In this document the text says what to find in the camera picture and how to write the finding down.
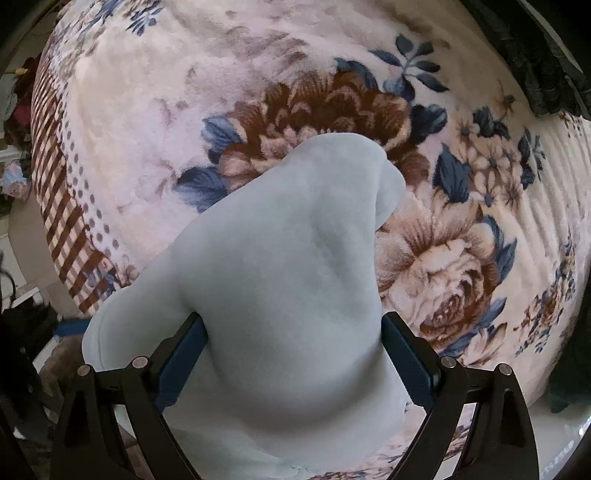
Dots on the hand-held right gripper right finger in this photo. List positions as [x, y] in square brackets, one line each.
[411, 369]

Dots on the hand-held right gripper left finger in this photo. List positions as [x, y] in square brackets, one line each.
[184, 364]

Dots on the pale green fleece pants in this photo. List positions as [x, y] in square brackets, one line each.
[286, 258]

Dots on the blue flat item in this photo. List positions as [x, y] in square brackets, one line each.
[71, 330]

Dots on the black bag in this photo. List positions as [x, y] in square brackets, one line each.
[23, 350]

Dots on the floral plush blanket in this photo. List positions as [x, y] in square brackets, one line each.
[184, 92]

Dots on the colourful clothes pile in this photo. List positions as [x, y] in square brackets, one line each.
[18, 124]

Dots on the dark green cloth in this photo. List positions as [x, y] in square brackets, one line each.
[531, 60]

